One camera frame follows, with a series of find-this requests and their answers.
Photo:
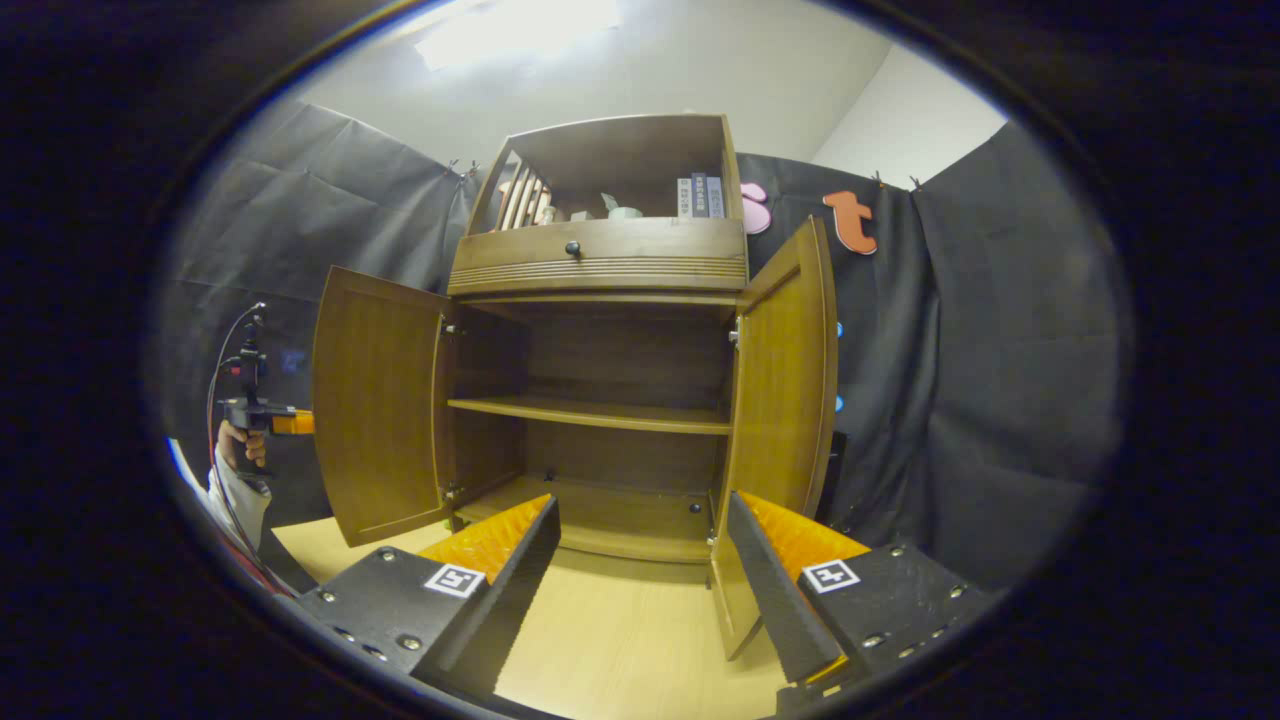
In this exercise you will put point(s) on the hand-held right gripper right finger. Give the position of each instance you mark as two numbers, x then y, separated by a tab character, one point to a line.
775	600

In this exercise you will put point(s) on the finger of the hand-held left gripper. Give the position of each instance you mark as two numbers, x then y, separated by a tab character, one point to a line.
292	422

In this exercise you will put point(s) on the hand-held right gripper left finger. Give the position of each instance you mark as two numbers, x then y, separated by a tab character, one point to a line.
520	600

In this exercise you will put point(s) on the wooden shoe cabinet door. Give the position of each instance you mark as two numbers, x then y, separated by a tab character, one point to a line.
380	400
780	400

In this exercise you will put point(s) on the wooden double-door shoe cabinet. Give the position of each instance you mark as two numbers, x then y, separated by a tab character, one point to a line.
620	150

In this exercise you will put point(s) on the wooden cabinet drawer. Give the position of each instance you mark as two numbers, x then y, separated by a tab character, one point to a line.
650	245

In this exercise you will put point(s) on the wooden inner shelf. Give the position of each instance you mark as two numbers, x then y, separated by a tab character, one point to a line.
600	413

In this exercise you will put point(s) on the black backdrop cloth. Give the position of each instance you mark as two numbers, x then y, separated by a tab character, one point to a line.
1000	350

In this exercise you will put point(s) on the pale green figurine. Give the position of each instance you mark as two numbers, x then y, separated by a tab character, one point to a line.
625	211

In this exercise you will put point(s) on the grey book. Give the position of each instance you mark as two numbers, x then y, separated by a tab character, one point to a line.
685	198

